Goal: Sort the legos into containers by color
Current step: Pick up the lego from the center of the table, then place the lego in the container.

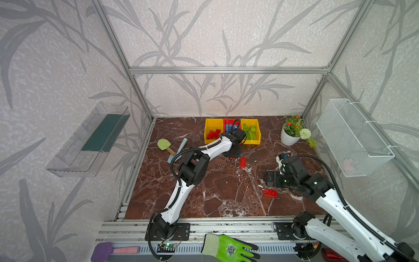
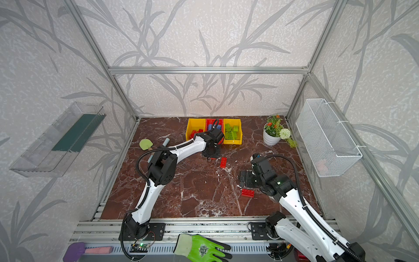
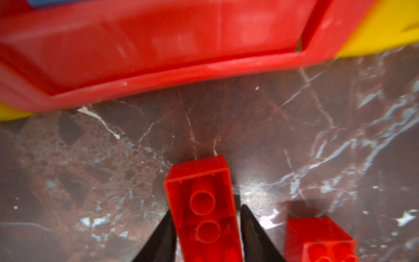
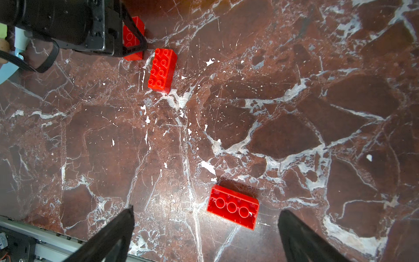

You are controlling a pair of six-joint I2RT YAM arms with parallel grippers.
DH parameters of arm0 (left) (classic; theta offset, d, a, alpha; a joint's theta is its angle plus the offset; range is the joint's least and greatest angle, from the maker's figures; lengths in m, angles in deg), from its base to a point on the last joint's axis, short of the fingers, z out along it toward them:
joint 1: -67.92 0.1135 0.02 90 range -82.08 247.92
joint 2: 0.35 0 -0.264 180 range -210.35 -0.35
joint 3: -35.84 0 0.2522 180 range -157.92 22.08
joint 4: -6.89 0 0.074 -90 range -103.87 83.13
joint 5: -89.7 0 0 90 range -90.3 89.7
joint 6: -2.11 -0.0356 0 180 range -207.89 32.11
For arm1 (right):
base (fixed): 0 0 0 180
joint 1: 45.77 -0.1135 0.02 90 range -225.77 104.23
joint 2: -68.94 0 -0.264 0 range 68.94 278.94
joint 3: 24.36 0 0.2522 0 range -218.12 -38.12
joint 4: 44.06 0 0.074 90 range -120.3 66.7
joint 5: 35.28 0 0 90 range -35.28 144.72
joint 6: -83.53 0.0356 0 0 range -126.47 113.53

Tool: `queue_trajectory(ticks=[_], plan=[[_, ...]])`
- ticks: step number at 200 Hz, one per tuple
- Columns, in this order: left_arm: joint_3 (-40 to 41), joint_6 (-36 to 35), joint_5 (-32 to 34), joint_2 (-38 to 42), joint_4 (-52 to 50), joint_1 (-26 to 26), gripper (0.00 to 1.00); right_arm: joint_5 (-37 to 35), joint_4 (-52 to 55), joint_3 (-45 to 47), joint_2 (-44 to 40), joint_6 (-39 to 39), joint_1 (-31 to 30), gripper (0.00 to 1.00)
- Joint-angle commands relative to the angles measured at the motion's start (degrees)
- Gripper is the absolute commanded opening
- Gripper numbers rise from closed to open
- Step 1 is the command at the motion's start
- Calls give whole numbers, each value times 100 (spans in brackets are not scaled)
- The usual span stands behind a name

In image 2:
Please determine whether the teal toy trowel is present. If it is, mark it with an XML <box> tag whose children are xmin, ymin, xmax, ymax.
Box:
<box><xmin>147</xmin><ymin>138</ymin><xmax>170</xmax><ymax>163</ymax></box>

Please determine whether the white wire mesh basket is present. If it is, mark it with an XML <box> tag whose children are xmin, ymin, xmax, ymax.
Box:
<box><xmin>296</xmin><ymin>98</ymin><xmax>362</xmax><ymax>178</ymax></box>

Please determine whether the green work glove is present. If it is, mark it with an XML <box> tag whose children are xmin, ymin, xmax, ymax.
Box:
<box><xmin>173</xmin><ymin>234</ymin><xmax>232</xmax><ymax>262</ymax></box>

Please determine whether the clear plastic wall shelf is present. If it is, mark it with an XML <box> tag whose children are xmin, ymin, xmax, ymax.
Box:
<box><xmin>10</xmin><ymin>102</ymin><xmax>106</xmax><ymax>178</ymax></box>

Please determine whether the left yellow bin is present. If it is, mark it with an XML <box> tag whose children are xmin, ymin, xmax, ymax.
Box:
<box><xmin>185</xmin><ymin>118</ymin><xmax>206</xmax><ymax>141</ymax></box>

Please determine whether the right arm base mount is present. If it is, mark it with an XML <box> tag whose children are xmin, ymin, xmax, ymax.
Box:
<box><xmin>247</xmin><ymin>222</ymin><xmax>289</xmax><ymax>243</ymax></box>

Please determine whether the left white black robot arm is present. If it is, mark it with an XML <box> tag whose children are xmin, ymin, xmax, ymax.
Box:
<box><xmin>118</xmin><ymin>127</ymin><xmax>224</xmax><ymax>242</ymax></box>

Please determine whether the blue lego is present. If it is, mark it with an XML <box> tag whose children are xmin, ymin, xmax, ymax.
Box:
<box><xmin>207</xmin><ymin>123</ymin><xmax>222</xmax><ymax>131</ymax></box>

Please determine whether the green circuit board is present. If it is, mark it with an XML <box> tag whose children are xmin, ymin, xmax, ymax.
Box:
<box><xmin>130</xmin><ymin>243</ymin><xmax>152</xmax><ymax>253</ymax></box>

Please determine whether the red middle bin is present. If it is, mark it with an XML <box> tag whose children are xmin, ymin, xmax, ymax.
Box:
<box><xmin>204</xmin><ymin>119</ymin><xmax>224</xmax><ymax>145</ymax></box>

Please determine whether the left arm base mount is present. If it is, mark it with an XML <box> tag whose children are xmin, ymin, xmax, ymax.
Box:
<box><xmin>118</xmin><ymin>214</ymin><xmax>166</xmax><ymax>241</ymax></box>

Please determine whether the yellow bin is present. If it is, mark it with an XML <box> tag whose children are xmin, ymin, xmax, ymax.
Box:
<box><xmin>223</xmin><ymin>119</ymin><xmax>243</xmax><ymax>145</ymax></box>
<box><xmin>185</xmin><ymin>118</ymin><xmax>206</xmax><ymax>141</ymax></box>

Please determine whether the red metallic tool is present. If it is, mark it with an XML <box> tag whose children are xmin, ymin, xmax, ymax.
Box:
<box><xmin>294</xmin><ymin>249</ymin><xmax>310</xmax><ymax>262</ymax></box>

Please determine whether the white potted flower plant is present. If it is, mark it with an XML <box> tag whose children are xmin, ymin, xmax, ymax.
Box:
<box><xmin>263</xmin><ymin>115</ymin><xmax>297</xmax><ymax>148</ymax></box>

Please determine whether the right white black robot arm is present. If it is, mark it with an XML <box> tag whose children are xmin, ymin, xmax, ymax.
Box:
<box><xmin>239</xmin><ymin>153</ymin><xmax>366</xmax><ymax>262</ymax></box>

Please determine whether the red lego studded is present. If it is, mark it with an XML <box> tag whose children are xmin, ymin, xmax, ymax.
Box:
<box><xmin>220</xmin><ymin>157</ymin><xmax>227</xmax><ymax>169</ymax></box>

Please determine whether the right yellow bin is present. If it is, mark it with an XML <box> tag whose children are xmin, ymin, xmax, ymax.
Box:
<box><xmin>223</xmin><ymin>119</ymin><xmax>243</xmax><ymax>145</ymax></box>

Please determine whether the purple pink brush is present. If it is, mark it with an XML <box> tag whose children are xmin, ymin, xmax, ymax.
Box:
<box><xmin>63</xmin><ymin>242</ymin><xmax>113</xmax><ymax>262</ymax></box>

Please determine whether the red lego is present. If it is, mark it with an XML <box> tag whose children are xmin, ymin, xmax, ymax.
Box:
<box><xmin>189</xmin><ymin>129</ymin><xmax>204</xmax><ymax>139</ymax></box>
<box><xmin>241</xmin><ymin>188</ymin><xmax>255</xmax><ymax>198</ymax></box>

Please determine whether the green toy spade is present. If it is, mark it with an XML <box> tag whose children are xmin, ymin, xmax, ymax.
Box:
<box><xmin>139</xmin><ymin>139</ymin><xmax>153</xmax><ymax>151</ymax></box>

